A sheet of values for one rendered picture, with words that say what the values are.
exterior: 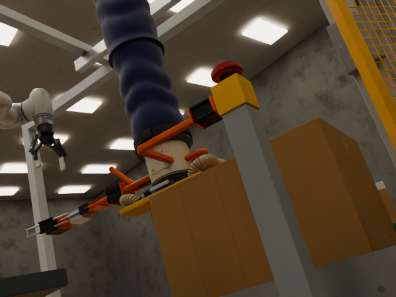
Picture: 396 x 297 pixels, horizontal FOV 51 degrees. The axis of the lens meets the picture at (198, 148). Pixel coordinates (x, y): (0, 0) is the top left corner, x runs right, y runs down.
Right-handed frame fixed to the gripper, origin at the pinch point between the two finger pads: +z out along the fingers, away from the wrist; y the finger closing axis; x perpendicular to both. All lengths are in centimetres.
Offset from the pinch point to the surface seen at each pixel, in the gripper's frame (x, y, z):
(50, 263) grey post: 246, 185, -9
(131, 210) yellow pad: -55, -15, 41
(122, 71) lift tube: -60, -9, -15
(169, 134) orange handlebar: -84, -25, 27
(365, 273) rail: -126, -33, 79
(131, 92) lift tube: -63, -10, -3
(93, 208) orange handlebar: -28.2, -5.8, 30.8
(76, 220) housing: -18.9, -7.1, 32.6
